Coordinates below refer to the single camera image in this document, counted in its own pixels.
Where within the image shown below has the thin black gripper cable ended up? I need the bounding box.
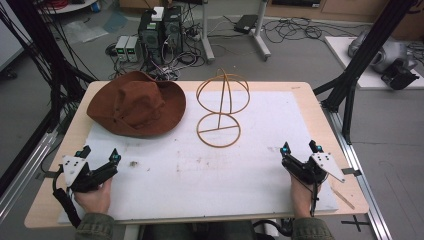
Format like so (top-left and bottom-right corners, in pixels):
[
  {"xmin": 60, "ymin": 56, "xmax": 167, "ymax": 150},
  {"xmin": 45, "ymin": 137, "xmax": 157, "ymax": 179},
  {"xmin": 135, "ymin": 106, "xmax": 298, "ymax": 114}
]
[{"xmin": 309, "ymin": 181, "xmax": 322, "ymax": 218}]

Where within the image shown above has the white foam mat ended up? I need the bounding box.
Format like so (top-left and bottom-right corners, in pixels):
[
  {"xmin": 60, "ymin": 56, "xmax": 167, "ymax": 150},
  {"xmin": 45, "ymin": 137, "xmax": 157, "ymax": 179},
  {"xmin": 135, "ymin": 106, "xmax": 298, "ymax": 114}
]
[{"xmin": 57, "ymin": 90, "xmax": 340, "ymax": 224}]

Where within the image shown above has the tangle of computer cables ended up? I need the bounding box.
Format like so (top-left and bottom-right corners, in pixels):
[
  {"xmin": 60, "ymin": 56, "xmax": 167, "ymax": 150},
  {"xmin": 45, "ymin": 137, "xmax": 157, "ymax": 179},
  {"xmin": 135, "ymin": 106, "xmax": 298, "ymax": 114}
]
[{"xmin": 105, "ymin": 41, "xmax": 207, "ymax": 82}]

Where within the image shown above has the small white box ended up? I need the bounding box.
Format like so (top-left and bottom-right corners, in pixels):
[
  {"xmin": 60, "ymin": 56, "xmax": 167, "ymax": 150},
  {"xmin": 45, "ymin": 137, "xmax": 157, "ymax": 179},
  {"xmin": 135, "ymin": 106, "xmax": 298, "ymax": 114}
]
[{"xmin": 151, "ymin": 6, "xmax": 165, "ymax": 22}]

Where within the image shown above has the black device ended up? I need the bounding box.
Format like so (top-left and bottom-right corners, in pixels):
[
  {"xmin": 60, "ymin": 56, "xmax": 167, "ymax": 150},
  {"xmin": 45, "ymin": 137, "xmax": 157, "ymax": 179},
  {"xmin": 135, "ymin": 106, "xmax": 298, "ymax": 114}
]
[{"xmin": 380, "ymin": 58, "xmax": 421, "ymax": 91}]

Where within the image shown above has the white floor platform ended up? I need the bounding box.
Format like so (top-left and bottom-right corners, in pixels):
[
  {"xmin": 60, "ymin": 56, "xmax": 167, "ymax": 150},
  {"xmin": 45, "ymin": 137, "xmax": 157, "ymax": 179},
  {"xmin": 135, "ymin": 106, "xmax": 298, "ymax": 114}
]
[{"xmin": 324, "ymin": 35, "xmax": 424, "ymax": 91}]

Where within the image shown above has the black tape strip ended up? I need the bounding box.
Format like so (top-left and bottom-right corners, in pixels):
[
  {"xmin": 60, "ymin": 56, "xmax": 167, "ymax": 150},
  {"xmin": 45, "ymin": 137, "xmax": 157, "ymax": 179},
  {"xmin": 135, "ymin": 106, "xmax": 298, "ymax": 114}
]
[{"xmin": 341, "ymin": 167, "xmax": 363, "ymax": 177}]

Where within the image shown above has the black metal frame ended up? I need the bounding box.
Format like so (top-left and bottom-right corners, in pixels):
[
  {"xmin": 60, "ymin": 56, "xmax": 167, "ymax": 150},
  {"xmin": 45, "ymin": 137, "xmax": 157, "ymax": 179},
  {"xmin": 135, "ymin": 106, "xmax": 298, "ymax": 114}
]
[
  {"xmin": 0, "ymin": 0, "xmax": 98, "ymax": 198},
  {"xmin": 312, "ymin": 0, "xmax": 419, "ymax": 145}
]

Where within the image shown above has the black computer tower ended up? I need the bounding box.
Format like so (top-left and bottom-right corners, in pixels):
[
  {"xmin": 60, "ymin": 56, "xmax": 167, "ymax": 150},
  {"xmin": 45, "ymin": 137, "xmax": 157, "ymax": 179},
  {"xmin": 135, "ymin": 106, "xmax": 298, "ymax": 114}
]
[
  {"xmin": 137, "ymin": 12, "xmax": 165, "ymax": 65},
  {"xmin": 162, "ymin": 5, "xmax": 184, "ymax": 57}
]

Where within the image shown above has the thick black sleeved cable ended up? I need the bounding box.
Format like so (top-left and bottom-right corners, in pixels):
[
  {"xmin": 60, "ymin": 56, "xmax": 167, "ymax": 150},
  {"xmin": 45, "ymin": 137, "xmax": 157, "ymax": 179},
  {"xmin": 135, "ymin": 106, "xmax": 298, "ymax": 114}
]
[{"xmin": 52, "ymin": 165, "xmax": 83, "ymax": 230}]

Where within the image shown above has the clear plastic sheet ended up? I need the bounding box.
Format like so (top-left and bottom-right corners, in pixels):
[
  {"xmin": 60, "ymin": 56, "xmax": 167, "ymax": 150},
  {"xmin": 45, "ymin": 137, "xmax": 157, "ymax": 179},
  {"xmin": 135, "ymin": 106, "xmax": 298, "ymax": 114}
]
[{"xmin": 62, "ymin": 19, "xmax": 110, "ymax": 45}]

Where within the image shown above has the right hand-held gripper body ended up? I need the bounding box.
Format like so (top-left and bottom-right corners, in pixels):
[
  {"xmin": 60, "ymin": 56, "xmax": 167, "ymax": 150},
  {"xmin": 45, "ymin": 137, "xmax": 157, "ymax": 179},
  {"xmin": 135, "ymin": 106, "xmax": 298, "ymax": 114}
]
[{"xmin": 281, "ymin": 152, "xmax": 346, "ymax": 186}]

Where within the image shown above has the person's left hand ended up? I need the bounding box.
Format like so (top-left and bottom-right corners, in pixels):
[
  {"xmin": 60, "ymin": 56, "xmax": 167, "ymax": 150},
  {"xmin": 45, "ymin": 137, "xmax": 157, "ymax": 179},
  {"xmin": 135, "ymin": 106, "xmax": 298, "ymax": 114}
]
[{"xmin": 73, "ymin": 177, "xmax": 114, "ymax": 215}]

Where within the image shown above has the thin wooden stick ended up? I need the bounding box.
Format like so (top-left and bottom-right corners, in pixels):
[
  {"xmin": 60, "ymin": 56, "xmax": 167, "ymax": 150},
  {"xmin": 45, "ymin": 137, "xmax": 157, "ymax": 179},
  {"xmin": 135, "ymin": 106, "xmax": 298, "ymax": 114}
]
[{"xmin": 329, "ymin": 186, "xmax": 356, "ymax": 211}]

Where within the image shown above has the flat black box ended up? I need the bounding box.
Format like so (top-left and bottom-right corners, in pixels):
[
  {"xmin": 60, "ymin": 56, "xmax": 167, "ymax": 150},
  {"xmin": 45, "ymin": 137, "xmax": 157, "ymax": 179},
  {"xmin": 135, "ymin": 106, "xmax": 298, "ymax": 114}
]
[{"xmin": 233, "ymin": 14, "xmax": 260, "ymax": 35}]

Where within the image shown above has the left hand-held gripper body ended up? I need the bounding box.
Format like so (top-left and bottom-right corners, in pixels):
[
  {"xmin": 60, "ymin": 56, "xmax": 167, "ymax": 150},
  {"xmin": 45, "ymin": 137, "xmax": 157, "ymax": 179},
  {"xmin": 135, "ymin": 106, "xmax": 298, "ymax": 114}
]
[{"xmin": 61, "ymin": 155, "xmax": 119, "ymax": 194}]

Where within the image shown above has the aluminium rail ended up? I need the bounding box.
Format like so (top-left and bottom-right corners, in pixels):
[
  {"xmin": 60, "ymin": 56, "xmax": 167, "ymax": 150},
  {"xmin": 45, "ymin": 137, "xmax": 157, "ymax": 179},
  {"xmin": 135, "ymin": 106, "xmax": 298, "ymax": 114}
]
[
  {"xmin": 0, "ymin": 129, "xmax": 62, "ymax": 223},
  {"xmin": 320, "ymin": 105, "xmax": 394, "ymax": 240}
]

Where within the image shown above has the wooden wire hat stand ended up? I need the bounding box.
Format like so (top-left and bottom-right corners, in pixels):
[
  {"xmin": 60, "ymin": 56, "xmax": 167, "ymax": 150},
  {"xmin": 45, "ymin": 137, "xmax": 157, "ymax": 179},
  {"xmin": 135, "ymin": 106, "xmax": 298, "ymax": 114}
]
[{"xmin": 195, "ymin": 68, "xmax": 251, "ymax": 149}]

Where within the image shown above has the grey power supply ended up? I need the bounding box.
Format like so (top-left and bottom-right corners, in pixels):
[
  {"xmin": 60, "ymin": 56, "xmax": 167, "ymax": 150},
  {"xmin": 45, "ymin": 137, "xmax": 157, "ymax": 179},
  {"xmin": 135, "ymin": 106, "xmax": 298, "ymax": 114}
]
[
  {"xmin": 125, "ymin": 36, "xmax": 140, "ymax": 63},
  {"xmin": 114, "ymin": 35, "xmax": 130, "ymax": 62}
]

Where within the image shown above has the grey metal stand leg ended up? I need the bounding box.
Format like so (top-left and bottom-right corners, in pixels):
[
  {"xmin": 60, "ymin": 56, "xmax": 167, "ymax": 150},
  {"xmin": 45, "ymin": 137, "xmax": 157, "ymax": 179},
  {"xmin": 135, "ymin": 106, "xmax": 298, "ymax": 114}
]
[
  {"xmin": 199, "ymin": 0, "xmax": 216, "ymax": 65},
  {"xmin": 253, "ymin": 0, "xmax": 272, "ymax": 62}
]

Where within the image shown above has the tangle of black floor cables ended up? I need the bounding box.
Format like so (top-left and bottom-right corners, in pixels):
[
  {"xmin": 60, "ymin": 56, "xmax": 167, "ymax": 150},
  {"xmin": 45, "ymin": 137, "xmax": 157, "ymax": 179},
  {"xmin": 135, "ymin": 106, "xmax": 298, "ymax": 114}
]
[{"xmin": 261, "ymin": 17, "xmax": 336, "ymax": 45}]

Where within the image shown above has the grey robot shell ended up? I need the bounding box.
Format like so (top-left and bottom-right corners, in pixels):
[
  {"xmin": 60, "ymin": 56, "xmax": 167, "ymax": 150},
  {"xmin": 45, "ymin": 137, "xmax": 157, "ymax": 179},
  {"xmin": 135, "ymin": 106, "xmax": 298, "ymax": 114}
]
[{"xmin": 347, "ymin": 30, "xmax": 410, "ymax": 75}]

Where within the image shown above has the person's right hand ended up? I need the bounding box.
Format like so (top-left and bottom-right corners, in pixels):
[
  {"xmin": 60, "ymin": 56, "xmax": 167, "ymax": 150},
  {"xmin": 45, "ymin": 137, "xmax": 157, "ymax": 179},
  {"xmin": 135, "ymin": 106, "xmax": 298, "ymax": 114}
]
[{"xmin": 290, "ymin": 175, "xmax": 323, "ymax": 219}]

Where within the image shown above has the black cable under table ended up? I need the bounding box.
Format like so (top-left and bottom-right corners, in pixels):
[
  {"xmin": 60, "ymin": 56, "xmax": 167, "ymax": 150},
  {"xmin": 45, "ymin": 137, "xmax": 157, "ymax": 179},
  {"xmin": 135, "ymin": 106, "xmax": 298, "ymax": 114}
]
[{"xmin": 252, "ymin": 217, "xmax": 295, "ymax": 238}]

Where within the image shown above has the brown cowboy hat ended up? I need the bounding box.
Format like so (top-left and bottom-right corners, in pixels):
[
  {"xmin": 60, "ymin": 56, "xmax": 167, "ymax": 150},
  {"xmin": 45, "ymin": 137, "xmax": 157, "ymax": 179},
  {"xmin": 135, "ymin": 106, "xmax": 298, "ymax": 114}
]
[{"xmin": 86, "ymin": 70, "xmax": 187, "ymax": 138}]

